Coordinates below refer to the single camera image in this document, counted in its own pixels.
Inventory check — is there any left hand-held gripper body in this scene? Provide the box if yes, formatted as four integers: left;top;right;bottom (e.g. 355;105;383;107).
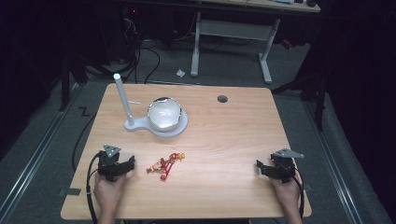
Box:
97;144;126;183

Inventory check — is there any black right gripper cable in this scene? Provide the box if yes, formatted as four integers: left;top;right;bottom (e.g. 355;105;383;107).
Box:
291;166;306;219

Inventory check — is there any metal floor rail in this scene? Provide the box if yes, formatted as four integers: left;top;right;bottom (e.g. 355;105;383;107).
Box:
0;83;82;222
302;101;364;224

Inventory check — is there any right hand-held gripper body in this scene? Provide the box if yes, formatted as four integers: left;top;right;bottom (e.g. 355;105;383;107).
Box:
269;147;305;185

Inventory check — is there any dark computer tower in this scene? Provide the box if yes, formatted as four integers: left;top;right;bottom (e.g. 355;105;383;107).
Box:
96;4;141;66

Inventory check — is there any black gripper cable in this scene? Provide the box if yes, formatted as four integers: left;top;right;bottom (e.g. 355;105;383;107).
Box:
291;166;306;219
85;152;101;224

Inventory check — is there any white-legged wooden desk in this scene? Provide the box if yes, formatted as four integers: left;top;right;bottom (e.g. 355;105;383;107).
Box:
190;0;322;85

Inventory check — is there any black tripod stand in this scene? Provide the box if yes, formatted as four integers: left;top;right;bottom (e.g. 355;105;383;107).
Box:
271;66;328;132

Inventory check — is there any black metal stand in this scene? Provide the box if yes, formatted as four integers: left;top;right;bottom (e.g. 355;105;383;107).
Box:
58;54;90;112

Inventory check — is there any silver metal bowl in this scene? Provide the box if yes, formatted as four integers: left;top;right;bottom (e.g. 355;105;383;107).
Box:
146;96;183;133

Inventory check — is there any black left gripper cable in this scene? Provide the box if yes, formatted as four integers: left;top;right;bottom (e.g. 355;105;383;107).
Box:
85;152;101;224

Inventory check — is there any person's left hand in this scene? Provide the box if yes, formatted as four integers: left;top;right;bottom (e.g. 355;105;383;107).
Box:
92;172;128;213

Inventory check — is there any black floor cable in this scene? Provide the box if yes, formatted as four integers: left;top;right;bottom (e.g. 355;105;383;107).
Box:
71;112;98;173

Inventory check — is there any white stand with pole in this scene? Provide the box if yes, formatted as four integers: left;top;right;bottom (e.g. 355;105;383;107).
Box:
113;73;190;138

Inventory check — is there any red candy bar wrapper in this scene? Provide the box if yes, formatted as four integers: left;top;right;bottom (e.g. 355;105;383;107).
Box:
160;152;179;182

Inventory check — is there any black cable bundle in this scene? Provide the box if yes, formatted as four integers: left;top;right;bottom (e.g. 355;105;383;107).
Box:
120;40;162;85

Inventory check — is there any person's right hand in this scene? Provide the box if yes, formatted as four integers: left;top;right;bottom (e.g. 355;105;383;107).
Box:
269;176;302;215

